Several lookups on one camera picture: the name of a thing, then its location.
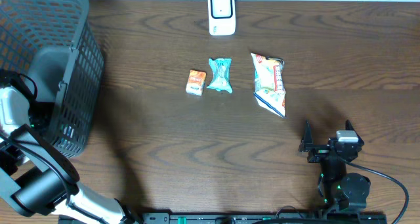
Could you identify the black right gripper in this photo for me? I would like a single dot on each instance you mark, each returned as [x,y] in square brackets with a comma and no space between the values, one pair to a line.
[307,142]

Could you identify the yellow snack bag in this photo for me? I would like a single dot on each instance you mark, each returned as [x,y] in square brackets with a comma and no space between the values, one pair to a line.
[269,87]

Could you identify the teal snack packet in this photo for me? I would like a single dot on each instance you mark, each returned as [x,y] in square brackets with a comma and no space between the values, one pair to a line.
[220,69]

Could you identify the orange tissue pack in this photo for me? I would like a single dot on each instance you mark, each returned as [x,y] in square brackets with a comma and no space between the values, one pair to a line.
[195,82]

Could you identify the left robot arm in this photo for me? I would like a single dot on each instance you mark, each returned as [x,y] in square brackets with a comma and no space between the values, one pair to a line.
[35,177]

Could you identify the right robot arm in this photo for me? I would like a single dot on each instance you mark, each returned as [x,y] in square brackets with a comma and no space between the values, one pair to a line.
[343,191]

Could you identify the dark grey plastic basket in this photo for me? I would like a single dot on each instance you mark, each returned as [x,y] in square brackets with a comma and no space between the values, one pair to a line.
[51,42]

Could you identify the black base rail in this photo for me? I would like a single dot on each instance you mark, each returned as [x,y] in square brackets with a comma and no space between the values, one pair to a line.
[251,218]

